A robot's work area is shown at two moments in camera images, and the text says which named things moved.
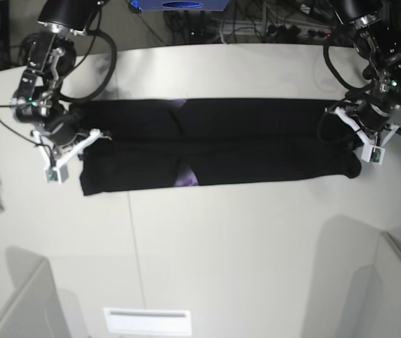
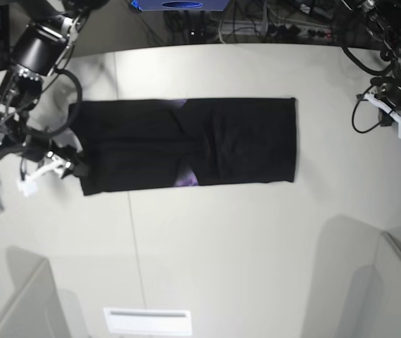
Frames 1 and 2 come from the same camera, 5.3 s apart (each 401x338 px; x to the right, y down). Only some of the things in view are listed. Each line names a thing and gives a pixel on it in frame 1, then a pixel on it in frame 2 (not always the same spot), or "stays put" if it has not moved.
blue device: x=181 y=5 stays put
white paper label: x=148 y=321 stays put
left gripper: x=47 y=58 -> x=6 y=119
